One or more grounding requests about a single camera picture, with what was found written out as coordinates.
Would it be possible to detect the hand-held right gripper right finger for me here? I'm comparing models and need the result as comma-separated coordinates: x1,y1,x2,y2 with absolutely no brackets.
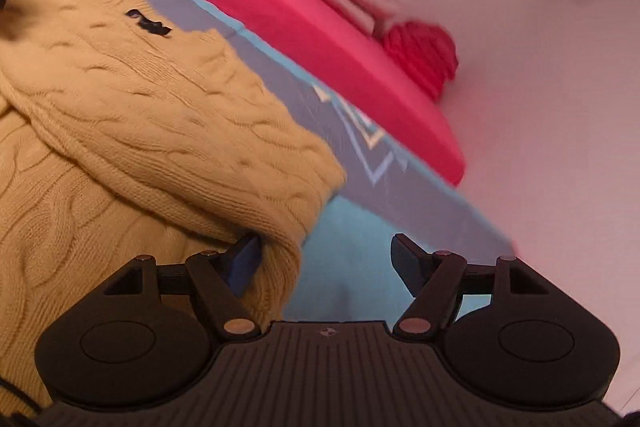
390,233,552,341

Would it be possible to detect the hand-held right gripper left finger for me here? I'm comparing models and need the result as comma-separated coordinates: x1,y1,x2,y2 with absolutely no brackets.
102,233,263,341

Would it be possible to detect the yellow cable knit sweater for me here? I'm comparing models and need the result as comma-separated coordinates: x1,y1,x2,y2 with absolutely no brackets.
0,0,348,408

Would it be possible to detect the blue grey patterned bedsheet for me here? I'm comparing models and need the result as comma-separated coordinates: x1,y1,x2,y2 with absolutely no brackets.
7,0,518,323

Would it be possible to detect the red ruffled cloth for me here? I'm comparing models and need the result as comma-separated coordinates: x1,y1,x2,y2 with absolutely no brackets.
381,18,461,102

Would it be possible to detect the red quilt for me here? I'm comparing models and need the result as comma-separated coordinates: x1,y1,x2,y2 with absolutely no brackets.
124,0,467,188

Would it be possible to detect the black cable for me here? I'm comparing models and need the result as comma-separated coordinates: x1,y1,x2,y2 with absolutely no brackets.
0,376,47,414

